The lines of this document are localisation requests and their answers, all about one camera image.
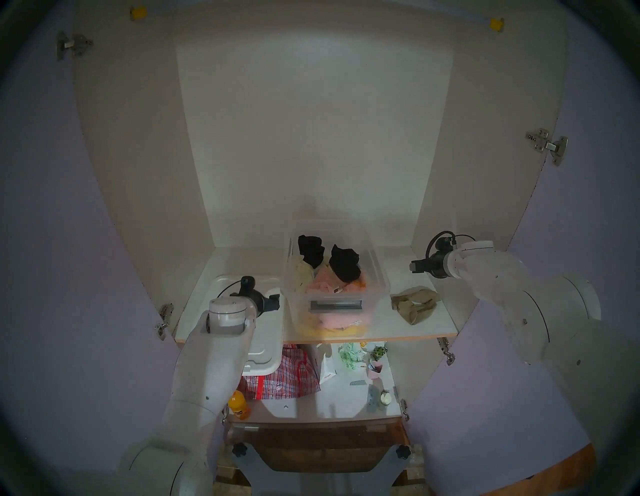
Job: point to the cream cloth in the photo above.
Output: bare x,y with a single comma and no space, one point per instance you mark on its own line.
302,277

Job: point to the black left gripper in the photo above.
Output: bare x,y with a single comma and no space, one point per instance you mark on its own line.
260,303

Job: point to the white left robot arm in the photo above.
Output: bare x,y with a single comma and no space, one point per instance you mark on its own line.
210,360

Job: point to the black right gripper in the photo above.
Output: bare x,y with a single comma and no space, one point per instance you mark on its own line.
437,265

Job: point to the orange drink bottle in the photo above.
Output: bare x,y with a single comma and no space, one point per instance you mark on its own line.
239,405

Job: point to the green crumpled wrapper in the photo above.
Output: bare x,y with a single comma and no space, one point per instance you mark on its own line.
352,356

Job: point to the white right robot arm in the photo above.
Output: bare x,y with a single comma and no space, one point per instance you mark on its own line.
525,300

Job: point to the grey robot base frame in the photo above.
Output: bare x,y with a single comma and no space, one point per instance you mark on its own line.
382,475

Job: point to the red plaid bag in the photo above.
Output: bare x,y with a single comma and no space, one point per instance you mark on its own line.
285,380

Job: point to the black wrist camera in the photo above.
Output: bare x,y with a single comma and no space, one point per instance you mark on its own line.
247,283
443,245

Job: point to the white clothes rod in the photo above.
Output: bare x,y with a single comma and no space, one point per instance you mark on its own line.
477,17

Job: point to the metal door hinge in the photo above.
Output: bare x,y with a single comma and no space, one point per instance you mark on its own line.
404,410
447,356
75,45
165,320
550,146

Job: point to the beige ribbed sock pair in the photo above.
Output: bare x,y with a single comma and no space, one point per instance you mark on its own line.
415,305

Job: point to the clear plastic storage bin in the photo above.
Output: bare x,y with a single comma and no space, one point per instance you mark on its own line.
295,300

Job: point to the brown cabinet with white top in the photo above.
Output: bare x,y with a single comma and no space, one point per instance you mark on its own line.
325,445

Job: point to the pale pink folded cloth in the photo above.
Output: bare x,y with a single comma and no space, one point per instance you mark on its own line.
345,317

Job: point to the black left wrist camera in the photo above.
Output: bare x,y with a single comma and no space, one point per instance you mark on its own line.
247,283

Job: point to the black sock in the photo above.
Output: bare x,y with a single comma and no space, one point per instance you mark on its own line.
311,250
345,262

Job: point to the black star knob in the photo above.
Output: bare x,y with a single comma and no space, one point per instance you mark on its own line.
402,451
240,449

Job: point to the white wardrobe carcass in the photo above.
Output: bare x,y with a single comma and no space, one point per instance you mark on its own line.
310,150

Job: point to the yellow rod bracket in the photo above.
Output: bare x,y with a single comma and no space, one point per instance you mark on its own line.
138,13
497,25

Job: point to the yellow cloth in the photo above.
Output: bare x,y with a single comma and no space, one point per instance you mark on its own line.
340,332

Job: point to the peach pink cloth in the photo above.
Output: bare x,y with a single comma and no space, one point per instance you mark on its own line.
325,283

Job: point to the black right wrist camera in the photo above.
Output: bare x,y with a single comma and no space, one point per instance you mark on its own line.
443,245

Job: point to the small green potted plant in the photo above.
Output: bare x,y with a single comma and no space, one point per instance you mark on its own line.
379,353

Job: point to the lilac wardrobe door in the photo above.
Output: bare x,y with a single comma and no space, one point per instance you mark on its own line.
590,200
75,250

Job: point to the white plastic bin lid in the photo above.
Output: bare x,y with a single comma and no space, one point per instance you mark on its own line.
265,345

